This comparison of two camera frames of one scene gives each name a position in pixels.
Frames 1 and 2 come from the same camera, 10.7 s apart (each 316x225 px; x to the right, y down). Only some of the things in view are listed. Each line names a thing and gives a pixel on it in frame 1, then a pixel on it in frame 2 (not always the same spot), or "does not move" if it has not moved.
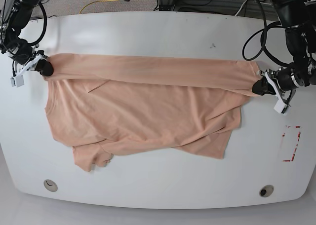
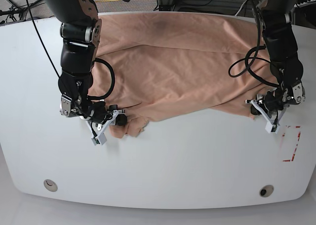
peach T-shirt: [102, 105] → [157, 66]
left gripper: [24, 57] → [99, 117]
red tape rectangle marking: [294, 153] does not move
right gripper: [282, 80] → [272, 104]
